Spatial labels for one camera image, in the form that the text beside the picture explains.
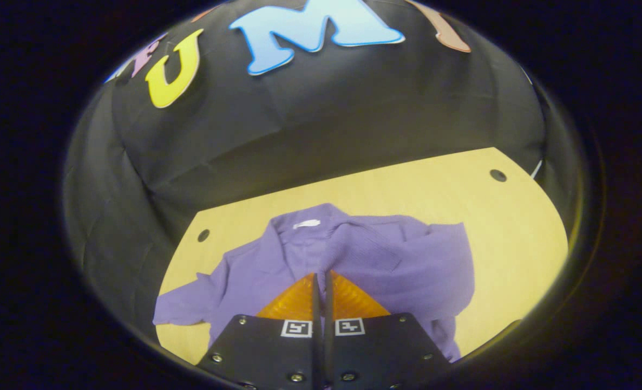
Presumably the purple knit cardigan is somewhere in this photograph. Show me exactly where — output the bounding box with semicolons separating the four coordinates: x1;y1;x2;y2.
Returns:
153;203;476;362

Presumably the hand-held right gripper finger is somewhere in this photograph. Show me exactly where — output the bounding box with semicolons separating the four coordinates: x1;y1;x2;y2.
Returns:
196;272;323;390
324;270;451;390

